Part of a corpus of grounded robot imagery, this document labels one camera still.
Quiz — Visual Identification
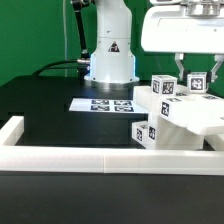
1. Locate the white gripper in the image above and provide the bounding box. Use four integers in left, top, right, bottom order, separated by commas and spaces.
141, 0, 224, 83

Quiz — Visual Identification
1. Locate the white chair back piece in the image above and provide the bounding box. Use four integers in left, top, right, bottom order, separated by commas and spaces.
133, 85, 224, 136

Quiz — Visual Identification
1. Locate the white chair seat piece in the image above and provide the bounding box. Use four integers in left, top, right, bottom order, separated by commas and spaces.
146, 112, 204, 150

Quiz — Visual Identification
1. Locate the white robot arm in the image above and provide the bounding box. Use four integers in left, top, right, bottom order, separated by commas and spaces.
84, 0, 224, 88

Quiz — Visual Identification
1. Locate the white marker sheet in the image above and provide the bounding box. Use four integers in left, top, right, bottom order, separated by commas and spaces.
69, 98, 148, 114

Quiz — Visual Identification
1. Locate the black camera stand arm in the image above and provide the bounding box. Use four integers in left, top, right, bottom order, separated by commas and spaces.
71, 0, 90, 80

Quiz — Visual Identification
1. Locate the black cable bundle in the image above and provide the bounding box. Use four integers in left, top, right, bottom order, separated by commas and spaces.
31, 59, 91, 77

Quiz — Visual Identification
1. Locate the white U-shaped fence frame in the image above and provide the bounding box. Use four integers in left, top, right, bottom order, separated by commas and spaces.
0, 116, 224, 176

